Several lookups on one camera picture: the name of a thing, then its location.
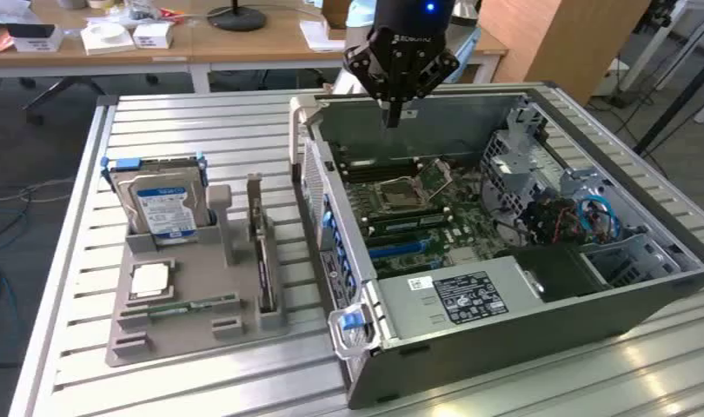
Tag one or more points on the green motherboard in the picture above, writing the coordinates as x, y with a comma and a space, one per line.
460, 226

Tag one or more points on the white floor unit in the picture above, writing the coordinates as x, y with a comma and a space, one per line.
611, 78

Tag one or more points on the black tripod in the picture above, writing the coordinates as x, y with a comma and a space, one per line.
675, 110

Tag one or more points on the NVIDIA graphics card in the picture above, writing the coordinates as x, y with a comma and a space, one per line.
267, 269

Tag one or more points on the tall metal disk bay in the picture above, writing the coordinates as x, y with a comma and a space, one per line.
513, 174

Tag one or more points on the silver CPU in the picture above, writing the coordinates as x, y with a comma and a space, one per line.
151, 280

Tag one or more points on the black chair base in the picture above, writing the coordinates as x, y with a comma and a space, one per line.
66, 87

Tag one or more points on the low metal disk bay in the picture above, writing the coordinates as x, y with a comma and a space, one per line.
629, 260

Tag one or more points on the blue case latch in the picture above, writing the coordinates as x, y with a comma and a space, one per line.
351, 319

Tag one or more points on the white paper stack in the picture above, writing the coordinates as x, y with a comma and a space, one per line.
319, 37

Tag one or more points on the brown cardboard box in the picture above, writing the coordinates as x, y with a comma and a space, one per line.
334, 13

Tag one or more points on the wooden desk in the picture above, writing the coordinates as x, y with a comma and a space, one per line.
240, 48

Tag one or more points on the hard disk with blue caddy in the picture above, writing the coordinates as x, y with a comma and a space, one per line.
160, 204

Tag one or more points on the blue expansion slot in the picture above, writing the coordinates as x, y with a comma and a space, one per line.
398, 249

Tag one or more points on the green RAM stick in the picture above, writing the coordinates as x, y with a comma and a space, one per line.
408, 223
177, 306

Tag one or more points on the black lamp base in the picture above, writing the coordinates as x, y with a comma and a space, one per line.
237, 19

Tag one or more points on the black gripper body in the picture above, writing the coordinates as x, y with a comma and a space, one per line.
408, 52

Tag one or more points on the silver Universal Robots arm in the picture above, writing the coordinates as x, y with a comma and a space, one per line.
359, 11

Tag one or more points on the black expansion slot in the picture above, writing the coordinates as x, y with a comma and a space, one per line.
391, 237

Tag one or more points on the white boxes on desk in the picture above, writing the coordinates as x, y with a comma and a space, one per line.
108, 39

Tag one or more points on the grey power supply unit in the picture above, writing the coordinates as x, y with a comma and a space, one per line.
443, 304

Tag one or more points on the grey parts rack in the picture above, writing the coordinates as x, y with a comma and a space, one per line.
200, 321

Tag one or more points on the black and white box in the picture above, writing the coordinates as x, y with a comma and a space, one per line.
34, 39

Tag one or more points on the open grey PC case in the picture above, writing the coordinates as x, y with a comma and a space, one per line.
502, 347

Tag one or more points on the white labelled box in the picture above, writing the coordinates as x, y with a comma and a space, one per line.
152, 35

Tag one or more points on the metal socket cover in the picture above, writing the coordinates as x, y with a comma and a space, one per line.
438, 174

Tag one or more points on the CPU socket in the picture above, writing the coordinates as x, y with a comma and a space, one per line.
398, 193

